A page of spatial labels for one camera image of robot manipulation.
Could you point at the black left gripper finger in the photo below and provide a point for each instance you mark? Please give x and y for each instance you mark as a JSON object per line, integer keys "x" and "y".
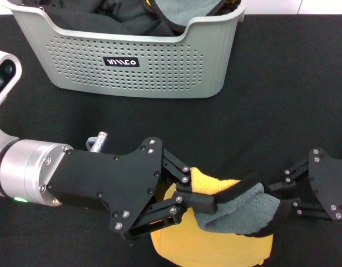
{"x": 204, "y": 204}

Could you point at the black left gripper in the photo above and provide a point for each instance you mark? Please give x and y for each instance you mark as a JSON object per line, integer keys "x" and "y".
{"x": 109, "y": 180}

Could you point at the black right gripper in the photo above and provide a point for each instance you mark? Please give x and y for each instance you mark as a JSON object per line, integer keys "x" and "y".
{"x": 329, "y": 183}

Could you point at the yellow and grey towel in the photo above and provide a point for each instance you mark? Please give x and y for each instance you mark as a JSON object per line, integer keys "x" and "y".
{"x": 215, "y": 250}

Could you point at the black tablecloth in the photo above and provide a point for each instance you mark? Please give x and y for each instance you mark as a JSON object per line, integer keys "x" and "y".
{"x": 270, "y": 111}

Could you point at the grey perforated plastic storage basket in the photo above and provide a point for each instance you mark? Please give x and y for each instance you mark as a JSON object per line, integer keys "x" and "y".
{"x": 173, "y": 69}

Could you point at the dark grey crumpled towel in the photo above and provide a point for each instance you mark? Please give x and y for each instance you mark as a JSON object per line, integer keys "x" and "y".
{"x": 137, "y": 19}

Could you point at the grey towel with black trim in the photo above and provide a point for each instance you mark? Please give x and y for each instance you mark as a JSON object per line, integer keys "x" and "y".
{"x": 184, "y": 11}

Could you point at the silver plug connector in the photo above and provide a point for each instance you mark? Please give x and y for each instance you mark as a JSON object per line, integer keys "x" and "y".
{"x": 98, "y": 143}

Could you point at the black cloth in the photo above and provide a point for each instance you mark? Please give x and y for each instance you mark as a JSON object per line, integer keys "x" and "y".
{"x": 76, "y": 19}

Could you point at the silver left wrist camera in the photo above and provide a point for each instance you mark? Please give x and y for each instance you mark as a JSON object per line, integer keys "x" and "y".
{"x": 6, "y": 72}

